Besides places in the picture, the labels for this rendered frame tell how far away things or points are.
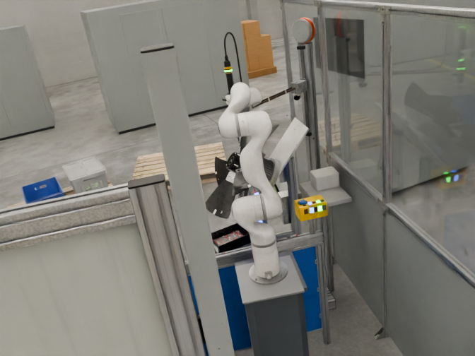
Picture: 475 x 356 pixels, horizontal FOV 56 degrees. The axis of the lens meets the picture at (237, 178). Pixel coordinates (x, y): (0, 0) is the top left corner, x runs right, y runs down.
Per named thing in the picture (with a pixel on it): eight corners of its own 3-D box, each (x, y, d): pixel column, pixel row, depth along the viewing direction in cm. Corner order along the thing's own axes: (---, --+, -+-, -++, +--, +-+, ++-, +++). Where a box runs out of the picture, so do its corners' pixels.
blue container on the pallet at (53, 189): (60, 192, 548) (55, 175, 539) (69, 209, 499) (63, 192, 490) (26, 203, 533) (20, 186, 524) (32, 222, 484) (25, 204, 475)
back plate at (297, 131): (238, 193, 324) (237, 193, 324) (290, 112, 307) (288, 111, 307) (255, 229, 276) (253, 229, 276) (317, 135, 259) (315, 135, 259)
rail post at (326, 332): (328, 339, 296) (321, 240, 263) (331, 343, 292) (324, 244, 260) (322, 340, 295) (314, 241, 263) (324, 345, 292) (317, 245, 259)
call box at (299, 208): (321, 210, 259) (320, 193, 254) (328, 217, 250) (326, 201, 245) (295, 215, 257) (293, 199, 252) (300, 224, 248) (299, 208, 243)
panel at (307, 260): (322, 328, 289) (315, 243, 262) (323, 329, 288) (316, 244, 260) (198, 360, 279) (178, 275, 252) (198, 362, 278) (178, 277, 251)
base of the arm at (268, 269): (290, 282, 208) (285, 248, 200) (249, 287, 209) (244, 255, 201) (285, 258, 225) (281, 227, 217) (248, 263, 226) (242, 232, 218)
